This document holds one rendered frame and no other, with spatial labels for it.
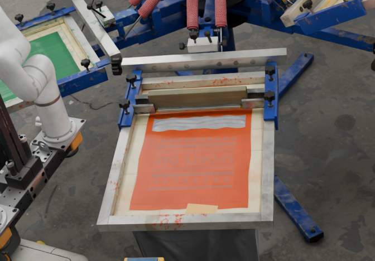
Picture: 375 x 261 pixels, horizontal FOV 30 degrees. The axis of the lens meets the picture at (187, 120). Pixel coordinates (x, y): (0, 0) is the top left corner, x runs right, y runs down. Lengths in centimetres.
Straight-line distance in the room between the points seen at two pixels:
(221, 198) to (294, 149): 157
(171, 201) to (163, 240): 18
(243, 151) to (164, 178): 30
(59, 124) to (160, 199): 44
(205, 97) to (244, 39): 214
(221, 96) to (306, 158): 129
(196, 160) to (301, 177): 131
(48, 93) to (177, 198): 56
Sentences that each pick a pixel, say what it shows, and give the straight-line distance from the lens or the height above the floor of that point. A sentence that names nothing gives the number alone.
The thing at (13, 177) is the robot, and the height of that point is 118.
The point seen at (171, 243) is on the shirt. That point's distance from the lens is 254.
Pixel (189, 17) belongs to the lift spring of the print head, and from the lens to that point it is 306.
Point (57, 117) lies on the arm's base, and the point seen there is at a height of 123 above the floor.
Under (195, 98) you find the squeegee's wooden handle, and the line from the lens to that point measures 268.
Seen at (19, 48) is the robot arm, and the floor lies 153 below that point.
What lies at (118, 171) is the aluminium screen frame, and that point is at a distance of 252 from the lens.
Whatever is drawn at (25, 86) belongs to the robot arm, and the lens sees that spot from 227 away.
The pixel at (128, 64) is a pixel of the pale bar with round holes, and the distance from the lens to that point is 292.
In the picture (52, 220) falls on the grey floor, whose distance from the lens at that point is 384.
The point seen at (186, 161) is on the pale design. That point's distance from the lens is 254.
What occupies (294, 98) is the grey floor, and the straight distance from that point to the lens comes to 424.
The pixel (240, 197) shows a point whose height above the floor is 96.
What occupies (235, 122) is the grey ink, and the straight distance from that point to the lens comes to 266.
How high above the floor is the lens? 270
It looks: 40 degrees down
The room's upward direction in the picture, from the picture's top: 11 degrees counter-clockwise
